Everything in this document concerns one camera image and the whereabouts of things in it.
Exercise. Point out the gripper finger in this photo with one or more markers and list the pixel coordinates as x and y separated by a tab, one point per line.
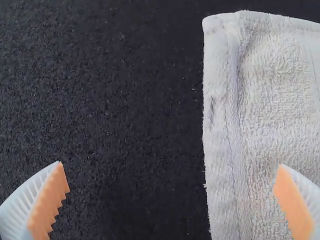
22	212
300	205

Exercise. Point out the pale towel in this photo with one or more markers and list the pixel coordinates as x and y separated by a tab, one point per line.
262	112

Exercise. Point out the black mat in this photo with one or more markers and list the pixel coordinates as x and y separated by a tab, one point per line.
100	100

